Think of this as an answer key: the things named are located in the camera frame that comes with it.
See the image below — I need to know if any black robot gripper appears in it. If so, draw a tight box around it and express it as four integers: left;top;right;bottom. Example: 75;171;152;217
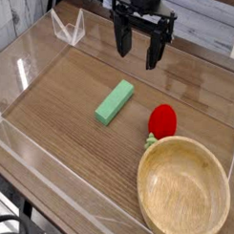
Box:
112;0;178;70

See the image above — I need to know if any green rectangular block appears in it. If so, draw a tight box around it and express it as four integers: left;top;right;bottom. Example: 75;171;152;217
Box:
95;79;135;126

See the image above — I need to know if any light wooden bowl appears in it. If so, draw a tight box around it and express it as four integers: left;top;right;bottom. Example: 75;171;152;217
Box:
137;136;231;234

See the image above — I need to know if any red plush strawberry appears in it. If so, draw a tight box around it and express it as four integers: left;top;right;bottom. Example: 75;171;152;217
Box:
145;104;178;148

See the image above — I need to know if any black metal table leg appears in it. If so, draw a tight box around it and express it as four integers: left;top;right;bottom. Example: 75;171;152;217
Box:
23;201;33;219

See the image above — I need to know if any clear acrylic corner bracket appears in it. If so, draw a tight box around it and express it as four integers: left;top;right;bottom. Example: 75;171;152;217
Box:
51;10;85;47

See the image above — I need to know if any clear acrylic tray wall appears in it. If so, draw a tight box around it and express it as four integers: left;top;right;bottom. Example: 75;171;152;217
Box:
0;4;234;234

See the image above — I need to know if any black cable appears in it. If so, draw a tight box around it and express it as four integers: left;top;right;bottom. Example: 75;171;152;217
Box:
0;214;32;234

